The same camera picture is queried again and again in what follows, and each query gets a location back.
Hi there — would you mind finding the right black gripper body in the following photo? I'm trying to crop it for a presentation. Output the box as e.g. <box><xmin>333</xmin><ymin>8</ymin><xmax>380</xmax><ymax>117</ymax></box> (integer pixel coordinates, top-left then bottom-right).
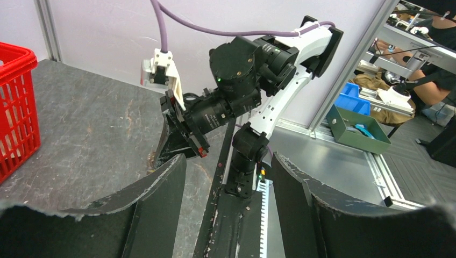
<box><xmin>160</xmin><ymin>90</ymin><xmax>210</xmax><ymax>157</ymax></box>

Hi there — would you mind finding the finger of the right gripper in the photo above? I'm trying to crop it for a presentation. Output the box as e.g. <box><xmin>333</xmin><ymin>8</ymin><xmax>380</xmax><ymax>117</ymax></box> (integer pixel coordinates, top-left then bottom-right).
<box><xmin>151</xmin><ymin>117</ymin><xmax>196</xmax><ymax>169</ymax></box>

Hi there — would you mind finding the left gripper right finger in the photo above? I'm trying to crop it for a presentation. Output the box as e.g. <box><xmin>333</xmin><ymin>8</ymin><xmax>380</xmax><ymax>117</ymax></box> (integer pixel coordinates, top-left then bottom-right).
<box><xmin>270</xmin><ymin>153</ymin><xmax>455</xmax><ymax>257</ymax></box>

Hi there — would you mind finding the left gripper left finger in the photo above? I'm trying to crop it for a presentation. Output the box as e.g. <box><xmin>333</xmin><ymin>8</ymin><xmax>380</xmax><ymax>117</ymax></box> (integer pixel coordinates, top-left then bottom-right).
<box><xmin>1</xmin><ymin>154</ymin><xmax>187</xmax><ymax>257</ymax></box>

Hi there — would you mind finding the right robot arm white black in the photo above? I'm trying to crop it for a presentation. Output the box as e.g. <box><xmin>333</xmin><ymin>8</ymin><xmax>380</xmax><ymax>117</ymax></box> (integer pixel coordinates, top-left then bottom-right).
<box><xmin>151</xmin><ymin>16</ymin><xmax>344</xmax><ymax>198</ymax></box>

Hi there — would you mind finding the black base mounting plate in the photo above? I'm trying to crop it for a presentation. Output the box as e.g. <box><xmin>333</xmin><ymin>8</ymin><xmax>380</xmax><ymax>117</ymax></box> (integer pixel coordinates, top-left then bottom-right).
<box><xmin>193</xmin><ymin>120</ymin><xmax>263</xmax><ymax>257</ymax></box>

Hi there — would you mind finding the green plastic bin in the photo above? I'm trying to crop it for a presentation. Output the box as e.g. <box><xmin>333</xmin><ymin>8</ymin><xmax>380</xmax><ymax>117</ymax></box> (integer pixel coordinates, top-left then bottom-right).
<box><xmin>326</xmin><ymin>105</ymin><xmax>391</xmax><ymax>154</ymax></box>

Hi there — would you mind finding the blue plastic bin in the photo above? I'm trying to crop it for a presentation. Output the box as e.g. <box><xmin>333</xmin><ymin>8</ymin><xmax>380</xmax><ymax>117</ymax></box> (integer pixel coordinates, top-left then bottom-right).
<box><xmin>334</xmin><ymin>82</ymin><xmax>371</xmax><ymax>116</ymax></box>

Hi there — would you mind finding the red plastic shopping basket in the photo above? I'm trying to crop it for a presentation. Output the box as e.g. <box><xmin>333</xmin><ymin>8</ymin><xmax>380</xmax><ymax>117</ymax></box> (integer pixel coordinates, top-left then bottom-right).
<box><xmin>1</xmin><ymin>42</ymin><xmax>41</xmax><ymax>183</ymax></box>

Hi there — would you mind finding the seated person black shirt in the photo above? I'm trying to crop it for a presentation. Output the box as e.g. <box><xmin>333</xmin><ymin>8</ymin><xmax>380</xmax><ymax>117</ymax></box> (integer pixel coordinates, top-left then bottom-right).
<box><xmin>351</xmin><ymin>14</ymin><xmax>456</xmax><ymax>125</ymax></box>

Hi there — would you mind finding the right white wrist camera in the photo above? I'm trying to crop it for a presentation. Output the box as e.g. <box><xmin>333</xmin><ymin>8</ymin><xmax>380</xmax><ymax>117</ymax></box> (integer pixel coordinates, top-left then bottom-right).
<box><xmin>140</xmin><ymin>48</ymin><xmax>187</xmax><ymax>111</ymax></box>

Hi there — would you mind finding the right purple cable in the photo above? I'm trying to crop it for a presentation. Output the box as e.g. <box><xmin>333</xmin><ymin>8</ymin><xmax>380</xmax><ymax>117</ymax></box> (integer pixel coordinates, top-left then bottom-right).
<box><xmin>149</xmin><ymin>0</ymin><xmax>336</xmax><ymax>54</ymax></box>

